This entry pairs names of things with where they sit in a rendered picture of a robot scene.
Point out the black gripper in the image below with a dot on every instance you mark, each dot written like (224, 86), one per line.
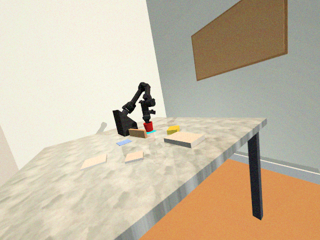
(146, 117)

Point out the brown flat bar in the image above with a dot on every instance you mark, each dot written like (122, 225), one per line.
(140, 133)

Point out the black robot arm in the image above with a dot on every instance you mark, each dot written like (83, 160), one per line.
(148, 101)

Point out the red cup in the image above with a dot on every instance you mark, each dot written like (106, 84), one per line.
(148, 127)

